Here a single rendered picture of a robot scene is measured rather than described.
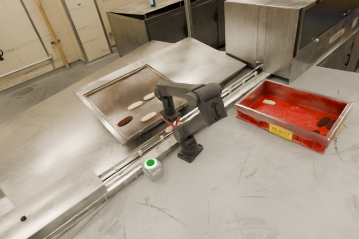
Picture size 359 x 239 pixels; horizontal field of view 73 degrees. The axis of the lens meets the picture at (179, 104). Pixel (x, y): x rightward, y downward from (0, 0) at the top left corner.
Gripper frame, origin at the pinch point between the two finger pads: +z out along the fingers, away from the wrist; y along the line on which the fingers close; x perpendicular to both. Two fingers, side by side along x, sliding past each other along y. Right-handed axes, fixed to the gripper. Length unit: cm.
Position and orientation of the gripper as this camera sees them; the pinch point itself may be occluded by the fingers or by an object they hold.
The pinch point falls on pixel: (172, 125)
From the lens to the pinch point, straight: 131.0
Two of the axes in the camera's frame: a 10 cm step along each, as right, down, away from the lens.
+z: 1.4, 8.0, 5.8
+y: -6.5, -3.7, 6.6
